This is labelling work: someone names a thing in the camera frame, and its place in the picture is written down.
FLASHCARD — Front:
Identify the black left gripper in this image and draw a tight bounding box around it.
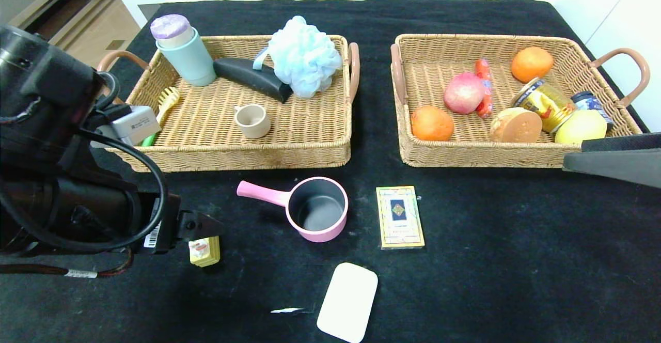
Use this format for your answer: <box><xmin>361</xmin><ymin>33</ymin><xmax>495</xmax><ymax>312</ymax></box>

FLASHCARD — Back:
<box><xmin>125</xmin><ymin>192</ymin><xmax>225</xmax><ymax>254</ymax></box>

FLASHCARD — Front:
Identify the small yellow block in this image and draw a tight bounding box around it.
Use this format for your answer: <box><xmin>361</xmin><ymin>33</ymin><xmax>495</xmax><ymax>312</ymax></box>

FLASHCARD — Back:
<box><xmin>188</xmin><ymin>236</ymin><xmax>221</xmax><ymax>268</ymax></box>

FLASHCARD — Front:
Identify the playing card box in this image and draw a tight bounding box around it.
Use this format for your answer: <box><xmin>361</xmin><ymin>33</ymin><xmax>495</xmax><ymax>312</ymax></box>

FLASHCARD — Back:
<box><xmin>376</xmin><ymin>185</ymin><xmax>426</xmax><ymax>251</ymax></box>

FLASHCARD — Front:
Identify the rough-skinned orange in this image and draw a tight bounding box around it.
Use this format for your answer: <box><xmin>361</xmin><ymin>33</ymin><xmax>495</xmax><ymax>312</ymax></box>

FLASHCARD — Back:
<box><xmin>411</xmin><ymin>105</ymin><xmax>455</xmax><ymax>142</ymax></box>

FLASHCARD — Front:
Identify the wicker basket with toiletries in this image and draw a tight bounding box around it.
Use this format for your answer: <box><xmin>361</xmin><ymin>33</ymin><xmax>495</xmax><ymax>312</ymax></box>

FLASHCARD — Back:
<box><xmin>96</xmin><ymin>35</ymin><xmax>360</xmax><ymax>173</ymax></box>

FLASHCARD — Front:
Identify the wicker basket with food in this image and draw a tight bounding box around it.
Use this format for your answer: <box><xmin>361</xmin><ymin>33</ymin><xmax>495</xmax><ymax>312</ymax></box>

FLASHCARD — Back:
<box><xmin>390</xmin><ymin>34</ymin><xmax>651</xmax><ymax>169</ymax></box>

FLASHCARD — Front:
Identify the beige cup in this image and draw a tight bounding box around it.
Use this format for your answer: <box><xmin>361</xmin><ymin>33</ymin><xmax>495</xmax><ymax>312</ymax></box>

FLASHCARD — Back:
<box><xmin>234</xmin><ymin>104</ymin><xmax>271</xmax><ymax>139</ymax></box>

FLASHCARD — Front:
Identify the pink saucepan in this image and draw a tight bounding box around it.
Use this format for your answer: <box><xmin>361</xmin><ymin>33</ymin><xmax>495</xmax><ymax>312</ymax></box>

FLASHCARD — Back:
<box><xmin>237</xmin><ymin>177</ymin><xmax>349</xmax><ymax>243</ymax></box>

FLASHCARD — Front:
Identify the black curved case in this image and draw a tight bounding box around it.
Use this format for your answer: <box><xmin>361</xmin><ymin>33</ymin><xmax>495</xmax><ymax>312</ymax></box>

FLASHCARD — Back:
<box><xmin>213</xmin><ymin>57</ymin><xmax>293</xmax><ymax>103</ymax></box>

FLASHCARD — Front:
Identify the white soap bar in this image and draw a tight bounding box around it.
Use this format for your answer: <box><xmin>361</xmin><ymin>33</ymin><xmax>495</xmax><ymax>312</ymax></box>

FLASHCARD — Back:
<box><xmin>316</xmin><ymin>262</ymin><xmax>379</xmax><ymax>343</ymax></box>

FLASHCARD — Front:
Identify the teal bottle with purple cap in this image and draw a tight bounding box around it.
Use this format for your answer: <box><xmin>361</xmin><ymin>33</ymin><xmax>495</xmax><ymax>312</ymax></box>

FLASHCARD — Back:
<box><xmin>150</xmin><ymin>14</ymin><xmax>217</xmax><ymax>87</ymax></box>

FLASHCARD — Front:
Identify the light blue bath loofah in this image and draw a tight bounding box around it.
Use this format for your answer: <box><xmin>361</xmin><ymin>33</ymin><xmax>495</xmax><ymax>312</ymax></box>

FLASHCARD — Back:
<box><xmin>252</xmin><ymin>15</ymin><xmax>343</xmax><ymax>99</ymax></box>

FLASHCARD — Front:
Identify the pink peach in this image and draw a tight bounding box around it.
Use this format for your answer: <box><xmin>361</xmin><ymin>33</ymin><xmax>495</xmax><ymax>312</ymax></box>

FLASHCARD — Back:
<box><xmin>443</xmin><ymin>73</ymin><xmax>486</xmax><ymax>115</ymax></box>

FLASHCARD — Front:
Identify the red sausage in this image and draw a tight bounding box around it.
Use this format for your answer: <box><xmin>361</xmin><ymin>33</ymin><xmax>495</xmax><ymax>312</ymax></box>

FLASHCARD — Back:
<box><xmin>475</xmin><ymin>58</ymin><xmax>494</xmax><ymax>118</ymax></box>

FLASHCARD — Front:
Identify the brown bread bun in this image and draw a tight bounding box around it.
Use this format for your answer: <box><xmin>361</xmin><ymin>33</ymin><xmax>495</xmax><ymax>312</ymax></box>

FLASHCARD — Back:
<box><xmin>489</xmin><ymin>107</ymin><xmax>543</xmax><ymax>143</ymax></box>

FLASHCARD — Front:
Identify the yellow drink can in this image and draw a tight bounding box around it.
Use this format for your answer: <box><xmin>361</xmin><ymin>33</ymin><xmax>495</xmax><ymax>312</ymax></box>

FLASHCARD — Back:
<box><xmin>512</xmin><ymin>77</ymin><xmax>577</xmax><ymax>134</ymax></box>

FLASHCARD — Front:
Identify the smooth tangerine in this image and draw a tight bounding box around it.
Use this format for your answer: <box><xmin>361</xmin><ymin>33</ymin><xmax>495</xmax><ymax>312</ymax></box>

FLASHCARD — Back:
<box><xmin>511</xmin><ymin>46</ymin><xmax>554</xmax><ymax>83</ymax></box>

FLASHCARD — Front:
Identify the yellow lemon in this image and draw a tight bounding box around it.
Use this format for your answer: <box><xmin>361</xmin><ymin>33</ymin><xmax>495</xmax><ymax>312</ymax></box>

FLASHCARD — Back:
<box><xmin>554</xmin><ymin>110</ymin><xmax>608</xmax><ymax>145</ymax></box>

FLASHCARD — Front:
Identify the blue tin can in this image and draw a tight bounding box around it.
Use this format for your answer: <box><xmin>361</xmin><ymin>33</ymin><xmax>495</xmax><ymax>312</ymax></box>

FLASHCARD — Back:
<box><xmin>572</xmin><ymin>91</ymin><xmax>615</xmax><ymax>127</ymax></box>

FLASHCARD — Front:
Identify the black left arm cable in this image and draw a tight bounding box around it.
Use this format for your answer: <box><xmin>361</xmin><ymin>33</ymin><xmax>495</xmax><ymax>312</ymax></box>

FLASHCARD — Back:
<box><xmin>0</xmin><ymin>72</ymin><xmax>169</xmax><ymax>277</ymax></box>

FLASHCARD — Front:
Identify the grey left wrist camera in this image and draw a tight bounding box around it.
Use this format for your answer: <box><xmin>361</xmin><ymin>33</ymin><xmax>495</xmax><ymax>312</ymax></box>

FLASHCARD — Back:
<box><xmin>90</xmin><ymin>104</ymin><xmax>162</xmax><ymax>148</ymax></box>

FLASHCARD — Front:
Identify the yellow brush with green handle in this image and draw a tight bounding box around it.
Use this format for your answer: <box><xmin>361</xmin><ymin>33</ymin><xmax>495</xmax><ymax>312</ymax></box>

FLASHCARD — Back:
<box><xmin>142</xmin><ymin>87</ymin><xmax>181</xmax><ymax>147</ymax></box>

